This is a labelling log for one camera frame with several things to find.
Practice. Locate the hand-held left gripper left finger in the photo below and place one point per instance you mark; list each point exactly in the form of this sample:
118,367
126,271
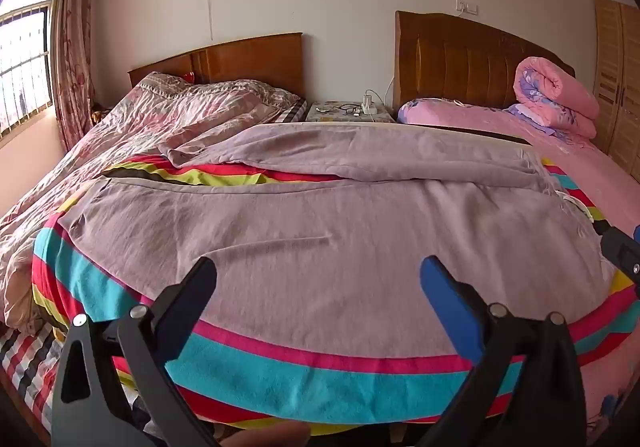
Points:
190,312

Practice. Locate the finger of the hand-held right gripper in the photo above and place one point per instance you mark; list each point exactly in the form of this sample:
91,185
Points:
620,252
637,234

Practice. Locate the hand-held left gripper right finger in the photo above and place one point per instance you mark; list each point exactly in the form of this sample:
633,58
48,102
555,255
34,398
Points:
450,307

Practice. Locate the pink bed sheet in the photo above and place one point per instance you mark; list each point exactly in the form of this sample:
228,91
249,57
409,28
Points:
590,162

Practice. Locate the striped multicolour blanket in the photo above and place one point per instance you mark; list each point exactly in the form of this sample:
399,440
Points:
280,377

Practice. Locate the wooden wardrobe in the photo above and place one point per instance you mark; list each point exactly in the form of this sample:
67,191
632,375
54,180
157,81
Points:
615,77

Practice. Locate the rolled pink quilt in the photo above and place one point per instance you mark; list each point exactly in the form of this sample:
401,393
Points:
560,92

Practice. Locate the plaid bed sheet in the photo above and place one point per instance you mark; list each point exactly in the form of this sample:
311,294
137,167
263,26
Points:
25,362

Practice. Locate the pink floral quilt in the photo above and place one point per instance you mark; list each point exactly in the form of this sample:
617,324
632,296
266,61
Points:
150,127

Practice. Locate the pink pillow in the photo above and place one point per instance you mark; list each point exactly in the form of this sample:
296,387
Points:
450,111

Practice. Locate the white power strip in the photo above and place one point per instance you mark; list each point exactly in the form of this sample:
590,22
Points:
369,106

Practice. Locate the small yellowish toy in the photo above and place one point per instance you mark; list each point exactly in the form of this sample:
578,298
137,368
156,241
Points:
96,115

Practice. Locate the black glasses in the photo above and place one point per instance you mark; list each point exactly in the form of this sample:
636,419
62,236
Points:
345,107

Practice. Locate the nightstand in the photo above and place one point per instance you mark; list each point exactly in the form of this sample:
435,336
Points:
325,117

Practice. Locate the small red ornament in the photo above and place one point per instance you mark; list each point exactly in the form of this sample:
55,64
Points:
189,75

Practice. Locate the tall wooden headboard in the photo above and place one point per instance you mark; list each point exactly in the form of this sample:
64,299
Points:
460,62

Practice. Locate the low wooden headboard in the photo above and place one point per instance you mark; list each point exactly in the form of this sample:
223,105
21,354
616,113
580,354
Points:
250,59

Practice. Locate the floral curtain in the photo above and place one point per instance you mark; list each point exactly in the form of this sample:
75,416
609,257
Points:
75,52

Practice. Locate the barred window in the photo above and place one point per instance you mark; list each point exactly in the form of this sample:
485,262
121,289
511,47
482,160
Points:
25,52

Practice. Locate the white wall socket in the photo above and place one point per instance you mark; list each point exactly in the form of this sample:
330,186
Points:
467,7

